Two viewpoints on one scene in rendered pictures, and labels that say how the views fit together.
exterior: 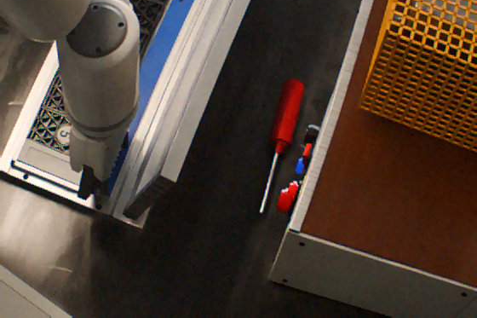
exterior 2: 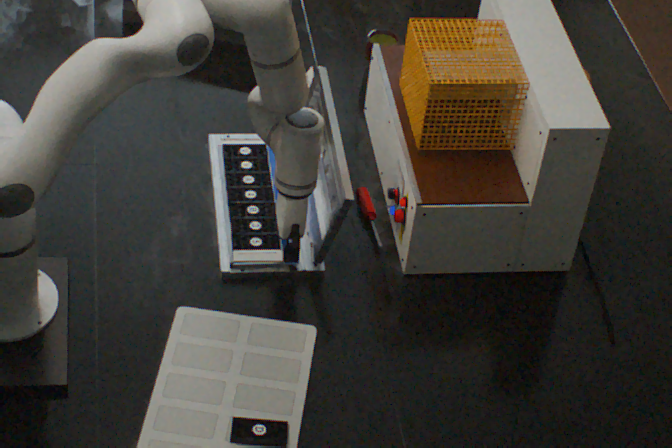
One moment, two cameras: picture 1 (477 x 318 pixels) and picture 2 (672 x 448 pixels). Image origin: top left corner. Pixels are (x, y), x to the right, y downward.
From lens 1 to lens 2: 1.73 m
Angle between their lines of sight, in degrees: 28
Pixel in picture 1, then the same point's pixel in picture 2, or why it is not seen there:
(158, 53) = not seen: hidden behind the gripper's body
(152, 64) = not seen: hidden behind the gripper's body
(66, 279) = (295, 312)
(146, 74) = not seen: hidden behind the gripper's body
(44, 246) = (272, 302)
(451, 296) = (514, 220)
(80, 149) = (293, 210)
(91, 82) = (309, 144)
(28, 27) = (291, 99)
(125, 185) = (304, 254)
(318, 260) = (434, 227)
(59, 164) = (261, 255)
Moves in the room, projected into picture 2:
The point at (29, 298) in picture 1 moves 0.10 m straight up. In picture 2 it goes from (280, 326) to (284, 288)
